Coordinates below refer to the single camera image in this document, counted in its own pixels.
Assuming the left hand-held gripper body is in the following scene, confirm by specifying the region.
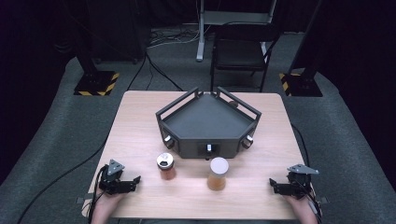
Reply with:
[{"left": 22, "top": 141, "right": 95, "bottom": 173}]
[{"left": 99, "top": 159, "right": 132, "bottom": 196}]

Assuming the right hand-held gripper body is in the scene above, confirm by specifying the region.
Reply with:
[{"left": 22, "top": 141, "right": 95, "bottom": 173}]
[{"left": 281, "top": 163, "right": 320, "bottom": 200}]

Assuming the silver lid spice jar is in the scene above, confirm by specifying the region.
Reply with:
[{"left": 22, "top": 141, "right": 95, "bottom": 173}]
[{"left": 156, "top": 152, "right": 177, "bottom": 181}]

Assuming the white lid spice jar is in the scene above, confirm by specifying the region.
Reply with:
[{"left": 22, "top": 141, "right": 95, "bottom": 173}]
[{"left": 206, "top": 157, "right": 230, "bottom": 191}]

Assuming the black corner rack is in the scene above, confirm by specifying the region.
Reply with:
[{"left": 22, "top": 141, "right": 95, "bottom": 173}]
[{"left": 155, "top": 86, "right": 262, "bottom": 161}]

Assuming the person's right hand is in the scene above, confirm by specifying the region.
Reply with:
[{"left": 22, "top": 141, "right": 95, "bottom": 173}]
[{"left": 284, "top": 192, "right": 318, "bottom": 224}]

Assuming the person's left hand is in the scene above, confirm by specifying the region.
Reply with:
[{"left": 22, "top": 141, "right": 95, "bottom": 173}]
[{"left": 92, "top": 189, "right": 125, "bottom": 224}]

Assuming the black stand with striped base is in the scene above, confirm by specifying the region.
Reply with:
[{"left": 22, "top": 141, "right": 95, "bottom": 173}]
[
  {"left": 73, "top": 0, "right": 120, "bottom": 97},
  {"left": 278, "top": 0, "right": 323, "bottom": 98}
]

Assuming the black folding chair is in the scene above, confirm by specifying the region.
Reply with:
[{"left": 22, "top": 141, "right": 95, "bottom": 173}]
[{"left": 209, "top": 21, "right": 281, "bottom": 93}]

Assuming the grey metal stand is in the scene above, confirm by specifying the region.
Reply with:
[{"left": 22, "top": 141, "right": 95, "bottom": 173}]
[{"left": 195, "top": 0, "right": 278, "bottom": 63}]

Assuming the left hand-held gripper cable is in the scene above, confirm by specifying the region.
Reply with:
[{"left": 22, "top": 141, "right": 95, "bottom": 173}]
[{"left": 88, "top": 165, "right": 108, "bottom": 224}]

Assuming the hand-held gripper cable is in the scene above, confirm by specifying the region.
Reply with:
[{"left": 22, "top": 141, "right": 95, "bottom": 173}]
[
  {"left": 306, "top": 189, "right": 323, "bottom": 224},
  {"left": 88, "top": 165, "right": 108, "bottom": 224}
]

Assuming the right hand-held gripper cable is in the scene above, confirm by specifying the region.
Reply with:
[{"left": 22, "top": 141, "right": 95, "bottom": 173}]
[{"left": 306, "top": 189, "right": 323, "bottom": 224}]

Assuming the thin black floor cable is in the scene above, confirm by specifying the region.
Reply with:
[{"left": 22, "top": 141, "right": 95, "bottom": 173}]
[{"left": 290, "top": 123, "right": 311, "bottom": 167}]

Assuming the long black floor cable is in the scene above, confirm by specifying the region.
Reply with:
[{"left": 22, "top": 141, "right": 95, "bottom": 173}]
[{"left": 17, "top": 136, "right": 109, "bottom": 224}]

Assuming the bundle of floor cables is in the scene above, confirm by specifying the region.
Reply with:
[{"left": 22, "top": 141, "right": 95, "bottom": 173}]
[{"left": 148, "top": 27, "right": 201, "bottom": 49}]

